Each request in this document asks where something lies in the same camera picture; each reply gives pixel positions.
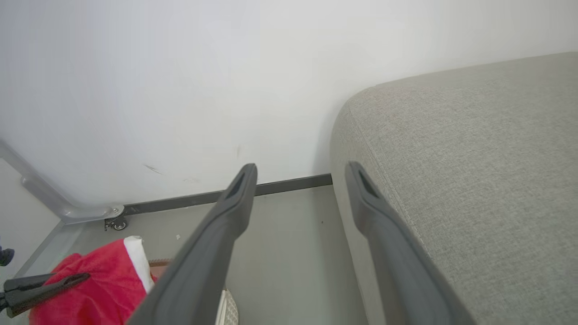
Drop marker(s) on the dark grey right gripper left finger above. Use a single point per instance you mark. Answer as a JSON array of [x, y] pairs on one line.
[[198, 266]]

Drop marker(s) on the small black caster wheel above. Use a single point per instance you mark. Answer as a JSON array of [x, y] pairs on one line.
[[118, 224]]

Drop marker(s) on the red jersey with black numbers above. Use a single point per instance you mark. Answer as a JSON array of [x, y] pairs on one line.
[[108, 289]]

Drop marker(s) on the white garment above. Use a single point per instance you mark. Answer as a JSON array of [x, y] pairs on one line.
[[137, 257]]

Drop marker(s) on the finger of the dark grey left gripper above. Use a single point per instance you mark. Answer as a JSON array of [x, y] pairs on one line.
[[25, 283], [40, 293]]

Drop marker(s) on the grey metal partition frame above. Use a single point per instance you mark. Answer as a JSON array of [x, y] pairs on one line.
[[49, 198]]

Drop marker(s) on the black baseboard strip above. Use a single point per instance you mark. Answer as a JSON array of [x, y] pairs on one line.
[[189, 199]]

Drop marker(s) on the grey fabric sofa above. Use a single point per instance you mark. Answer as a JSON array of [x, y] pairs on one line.
[[487, 180]]

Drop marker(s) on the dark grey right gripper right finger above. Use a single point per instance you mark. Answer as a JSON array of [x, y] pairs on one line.
[[397, 266]]

